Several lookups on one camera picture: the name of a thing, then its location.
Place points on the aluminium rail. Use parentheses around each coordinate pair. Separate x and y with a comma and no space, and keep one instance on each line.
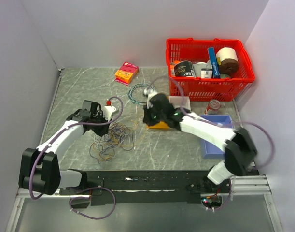
(246,185)

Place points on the red plastic shopping basket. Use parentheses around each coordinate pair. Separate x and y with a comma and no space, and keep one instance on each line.
(234,76)

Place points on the black labelled can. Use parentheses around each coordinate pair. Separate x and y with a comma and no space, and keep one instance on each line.
(184,69)

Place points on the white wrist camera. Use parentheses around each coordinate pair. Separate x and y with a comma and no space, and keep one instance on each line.
(149,93)
(109,112)

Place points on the pink orange small box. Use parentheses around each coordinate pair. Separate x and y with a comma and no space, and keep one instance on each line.
(126,73)

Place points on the red soda can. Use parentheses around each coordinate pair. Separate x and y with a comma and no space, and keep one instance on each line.
(212,107)

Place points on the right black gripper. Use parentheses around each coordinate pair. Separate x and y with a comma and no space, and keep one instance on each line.
(147,119)

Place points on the white labelled container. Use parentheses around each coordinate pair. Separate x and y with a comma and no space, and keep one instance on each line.
(203,70)

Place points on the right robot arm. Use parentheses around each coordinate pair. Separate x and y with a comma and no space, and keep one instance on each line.
(237,144)

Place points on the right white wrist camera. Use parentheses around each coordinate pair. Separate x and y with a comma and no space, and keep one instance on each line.
(149,93)

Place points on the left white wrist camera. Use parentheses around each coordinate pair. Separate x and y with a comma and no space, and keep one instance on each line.
(109,112)

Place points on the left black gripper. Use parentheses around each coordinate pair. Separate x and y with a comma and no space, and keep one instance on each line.
(104,130)

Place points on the yellow plastic bin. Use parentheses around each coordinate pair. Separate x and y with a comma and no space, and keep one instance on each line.
(161,125)

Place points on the blue plastic tray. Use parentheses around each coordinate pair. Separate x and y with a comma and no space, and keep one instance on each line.
(210,151)

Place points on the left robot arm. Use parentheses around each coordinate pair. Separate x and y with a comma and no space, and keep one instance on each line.
(40,169)

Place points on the blue tall box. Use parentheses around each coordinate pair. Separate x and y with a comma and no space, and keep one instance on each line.
(214,64)

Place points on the white paper roll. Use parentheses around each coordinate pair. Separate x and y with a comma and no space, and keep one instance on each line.
(226,53)

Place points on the white plastic bin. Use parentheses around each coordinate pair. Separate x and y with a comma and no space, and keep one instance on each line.
(179,101)

